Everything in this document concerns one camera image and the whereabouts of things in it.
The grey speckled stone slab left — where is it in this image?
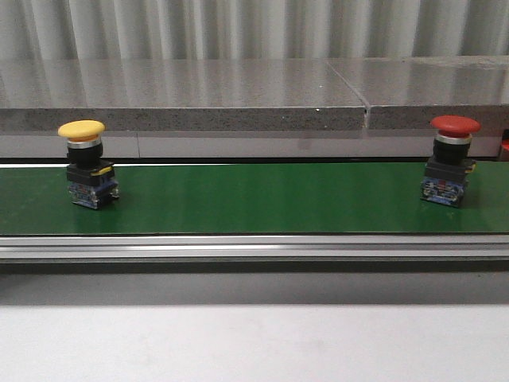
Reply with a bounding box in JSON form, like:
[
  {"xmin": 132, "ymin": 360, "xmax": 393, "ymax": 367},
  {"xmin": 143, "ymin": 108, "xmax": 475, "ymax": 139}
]
[{"xmin": 1, "ymin": 59, "xmax": 365, "ymax": 133}]

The grey speckled stone slab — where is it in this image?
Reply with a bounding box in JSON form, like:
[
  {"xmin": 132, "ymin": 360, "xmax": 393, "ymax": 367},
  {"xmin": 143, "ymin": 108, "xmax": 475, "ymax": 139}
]
[
  {"xmin": 1, "ymin": 59, "xmax": 365, "ymax": 133},
  {"xmin": 328, "ymin": 56, "xmax": 508, "ymax": 136}
]

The yellow mushroom push button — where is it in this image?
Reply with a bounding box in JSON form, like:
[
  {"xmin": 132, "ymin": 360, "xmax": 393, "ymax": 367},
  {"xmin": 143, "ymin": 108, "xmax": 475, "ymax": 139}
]
[{"xmin": 57, "ymin": 119, "xmax": 119, "ymax": 210}]

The grey speckled stone slab right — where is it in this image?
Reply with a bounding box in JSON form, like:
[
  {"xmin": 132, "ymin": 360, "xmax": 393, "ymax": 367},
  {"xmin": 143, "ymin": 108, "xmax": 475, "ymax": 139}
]
[{"xmin": 328, "ymin": 56, "xmax": 508, "ymax": 136}]

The red mushroom push button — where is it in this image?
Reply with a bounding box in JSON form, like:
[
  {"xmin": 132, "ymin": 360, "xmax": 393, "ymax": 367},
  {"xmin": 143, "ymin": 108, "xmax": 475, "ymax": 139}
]
[{"xmin": 420, "ymin": 115, "xmax": 481, "ymax": 208}]

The green conveyor belt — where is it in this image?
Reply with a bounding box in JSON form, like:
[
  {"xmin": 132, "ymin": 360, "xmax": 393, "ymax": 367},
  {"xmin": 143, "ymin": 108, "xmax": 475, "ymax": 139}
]
[{"xmin": 1, "ymin": 162, "xmax": 508, "ymax": 236}]

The white panel under slab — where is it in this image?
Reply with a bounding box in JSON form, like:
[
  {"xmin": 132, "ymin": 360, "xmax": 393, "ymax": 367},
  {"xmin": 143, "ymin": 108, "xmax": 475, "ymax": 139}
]
[{"xmin": 1, "ymin": 129, "xmax": 502, "ymax": 159}]

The white corrugated curtain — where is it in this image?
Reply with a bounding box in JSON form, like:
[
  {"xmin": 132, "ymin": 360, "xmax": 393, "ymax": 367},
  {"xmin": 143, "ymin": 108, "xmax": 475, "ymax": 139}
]
[{"xmin": 1, "ymin": 1, "xmax": 508, "ymax": 60}]

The aluminium conveyor side rail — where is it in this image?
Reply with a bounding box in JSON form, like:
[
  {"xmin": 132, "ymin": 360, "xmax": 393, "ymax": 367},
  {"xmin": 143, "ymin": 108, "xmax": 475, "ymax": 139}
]
[{"xmin": 1, "ymin": 234, "xmax": 508, "ymax": 263}]

